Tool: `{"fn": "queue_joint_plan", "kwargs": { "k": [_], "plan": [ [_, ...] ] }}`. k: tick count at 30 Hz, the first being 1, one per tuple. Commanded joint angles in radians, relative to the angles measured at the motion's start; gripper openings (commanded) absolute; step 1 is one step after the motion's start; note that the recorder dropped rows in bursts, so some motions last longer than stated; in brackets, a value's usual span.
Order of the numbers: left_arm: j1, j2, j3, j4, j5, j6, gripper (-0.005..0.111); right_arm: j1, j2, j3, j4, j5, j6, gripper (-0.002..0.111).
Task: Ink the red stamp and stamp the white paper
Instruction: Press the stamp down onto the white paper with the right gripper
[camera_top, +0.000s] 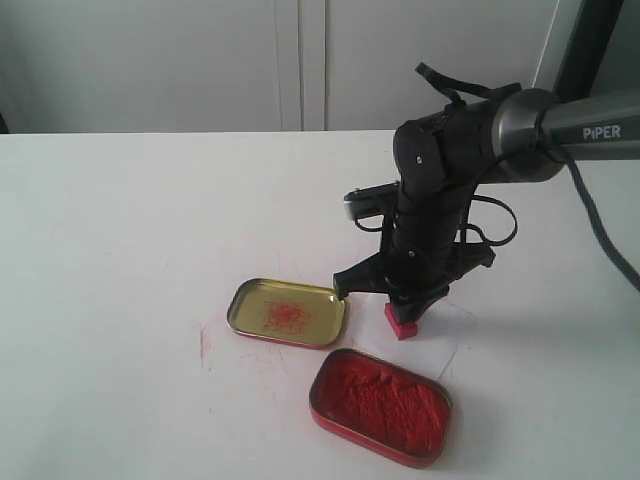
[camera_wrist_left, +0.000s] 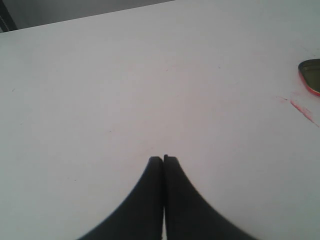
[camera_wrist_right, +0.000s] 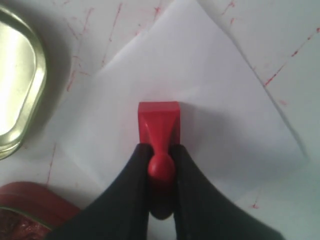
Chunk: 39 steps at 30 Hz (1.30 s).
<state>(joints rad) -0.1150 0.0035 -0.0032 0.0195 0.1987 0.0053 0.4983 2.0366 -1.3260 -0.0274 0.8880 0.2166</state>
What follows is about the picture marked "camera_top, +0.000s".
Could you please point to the white cabinet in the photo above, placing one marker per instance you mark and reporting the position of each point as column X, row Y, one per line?
column 171, row 66

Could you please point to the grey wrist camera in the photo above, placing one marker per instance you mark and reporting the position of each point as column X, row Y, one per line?
column 371, row 201

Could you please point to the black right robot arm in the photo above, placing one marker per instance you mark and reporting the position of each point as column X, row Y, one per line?
column 526, row 137

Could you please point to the dark vertical post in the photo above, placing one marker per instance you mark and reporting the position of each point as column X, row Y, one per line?
column 586, row 48

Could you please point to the red ink pad tin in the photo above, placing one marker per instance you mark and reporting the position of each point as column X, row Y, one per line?
column 382, row 407

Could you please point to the red plastic stamp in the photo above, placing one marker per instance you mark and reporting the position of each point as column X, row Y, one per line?
column 402, row 331

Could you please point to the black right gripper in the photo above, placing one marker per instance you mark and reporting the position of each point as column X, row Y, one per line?
column 419, row 257

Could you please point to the white paper sheet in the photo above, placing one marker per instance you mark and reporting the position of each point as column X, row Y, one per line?
column 440, row 332

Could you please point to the gold tin lid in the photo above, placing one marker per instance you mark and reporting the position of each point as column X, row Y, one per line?
column 287, row 313

